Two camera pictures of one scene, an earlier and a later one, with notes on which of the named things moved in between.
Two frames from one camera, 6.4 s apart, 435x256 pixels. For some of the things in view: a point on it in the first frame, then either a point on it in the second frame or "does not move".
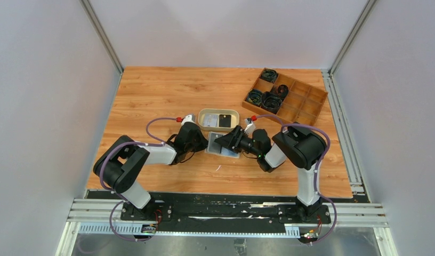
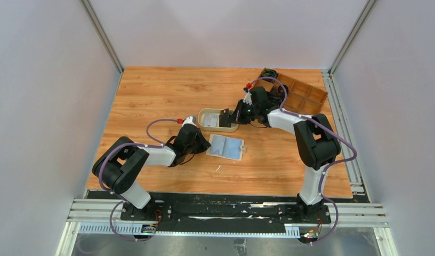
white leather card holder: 214,148 does not move
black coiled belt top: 268,75 does not move
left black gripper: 203,143 does not move
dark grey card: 214,146 to 224,118
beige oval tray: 218,119 does not move
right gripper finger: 231,140 to 236,116
